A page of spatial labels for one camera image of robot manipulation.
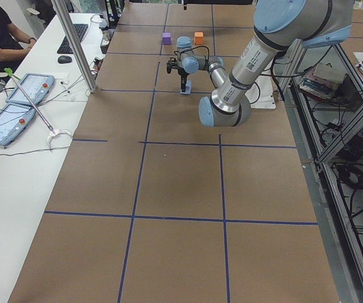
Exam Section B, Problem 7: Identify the teach pendant tablet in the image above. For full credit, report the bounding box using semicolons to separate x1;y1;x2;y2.
0;104;35;146
6;73;55;105

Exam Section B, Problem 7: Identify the upper teach pendant tablet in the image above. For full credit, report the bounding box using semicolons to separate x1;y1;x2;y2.
6;73;55;105

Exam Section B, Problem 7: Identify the lower teach pendant tablet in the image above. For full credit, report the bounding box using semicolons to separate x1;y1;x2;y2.
0;104;35;146

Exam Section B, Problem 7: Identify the silver metal cup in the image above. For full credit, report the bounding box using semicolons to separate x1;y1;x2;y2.
101;30;110;45

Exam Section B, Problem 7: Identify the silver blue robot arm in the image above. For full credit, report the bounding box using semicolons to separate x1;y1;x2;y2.
167;0;354;127

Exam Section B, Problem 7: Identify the purple foam block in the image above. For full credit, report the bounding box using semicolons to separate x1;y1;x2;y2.
162;32;172;45

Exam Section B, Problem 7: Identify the orange foam block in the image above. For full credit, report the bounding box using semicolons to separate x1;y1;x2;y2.
194;32;205;45

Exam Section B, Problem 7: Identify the brown paper table cover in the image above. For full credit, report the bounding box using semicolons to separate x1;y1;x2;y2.
9;4;341;302

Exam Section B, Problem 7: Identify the aluminium frame post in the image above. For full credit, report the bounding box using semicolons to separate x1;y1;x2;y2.
51;0;97;93

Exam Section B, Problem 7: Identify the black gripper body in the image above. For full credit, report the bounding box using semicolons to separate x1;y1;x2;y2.
166;57;188;76

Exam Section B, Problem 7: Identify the light blue foam block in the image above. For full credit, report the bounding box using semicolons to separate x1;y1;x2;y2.
180;80;191;95

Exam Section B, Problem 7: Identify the black computer mouse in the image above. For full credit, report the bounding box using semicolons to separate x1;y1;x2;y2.
57;55;72;64

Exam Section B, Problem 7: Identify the black computer keyboard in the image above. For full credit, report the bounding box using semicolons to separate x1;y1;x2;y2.
56;23;89;54

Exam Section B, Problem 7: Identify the reacher grabber stick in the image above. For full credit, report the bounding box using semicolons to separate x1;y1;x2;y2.
4;68;73;149

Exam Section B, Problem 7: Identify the aluminium side frame rack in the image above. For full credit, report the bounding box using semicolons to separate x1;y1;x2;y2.
275;42;363;302

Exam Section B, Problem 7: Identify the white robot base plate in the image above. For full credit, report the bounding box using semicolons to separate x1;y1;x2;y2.
246;76;276;110

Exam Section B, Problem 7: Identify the stack of books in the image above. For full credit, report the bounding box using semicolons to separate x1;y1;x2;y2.
299;63;347;100

